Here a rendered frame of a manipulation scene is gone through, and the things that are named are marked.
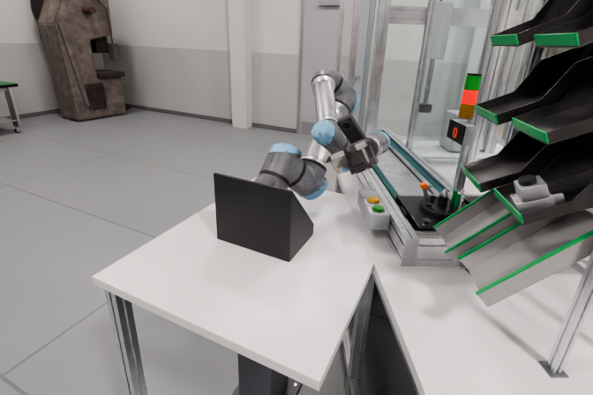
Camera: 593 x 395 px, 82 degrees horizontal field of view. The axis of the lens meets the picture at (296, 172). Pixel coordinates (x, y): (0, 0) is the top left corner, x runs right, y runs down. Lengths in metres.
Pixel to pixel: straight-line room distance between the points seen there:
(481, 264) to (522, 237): 0.11
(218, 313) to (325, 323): 0.27
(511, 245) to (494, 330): 0.22
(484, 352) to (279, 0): 5.55
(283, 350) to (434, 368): 0.33
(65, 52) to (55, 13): 0.59
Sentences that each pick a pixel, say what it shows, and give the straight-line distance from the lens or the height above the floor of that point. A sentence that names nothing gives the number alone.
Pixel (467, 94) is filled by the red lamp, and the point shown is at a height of 1.34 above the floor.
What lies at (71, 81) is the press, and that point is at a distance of 7.21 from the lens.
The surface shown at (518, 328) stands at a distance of 1.07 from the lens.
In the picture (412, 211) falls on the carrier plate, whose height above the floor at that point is 0.97.
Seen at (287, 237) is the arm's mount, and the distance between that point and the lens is 1.05.
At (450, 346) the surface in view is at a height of 0.86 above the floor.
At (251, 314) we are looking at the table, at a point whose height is 0.86.
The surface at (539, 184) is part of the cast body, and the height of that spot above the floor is 1.27.
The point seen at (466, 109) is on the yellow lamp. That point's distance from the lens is 1.39.
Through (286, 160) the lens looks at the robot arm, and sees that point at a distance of 1.20.
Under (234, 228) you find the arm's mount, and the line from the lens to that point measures 1.15.
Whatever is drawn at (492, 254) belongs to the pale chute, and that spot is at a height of 1.04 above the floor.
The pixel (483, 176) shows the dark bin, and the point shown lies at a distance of 0.97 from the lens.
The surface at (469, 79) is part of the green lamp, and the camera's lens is 1.38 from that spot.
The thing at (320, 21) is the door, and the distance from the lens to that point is 5.59.
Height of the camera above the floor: 1.50
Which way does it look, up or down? 21 degrees down
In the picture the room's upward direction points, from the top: 2 degrees clockwise
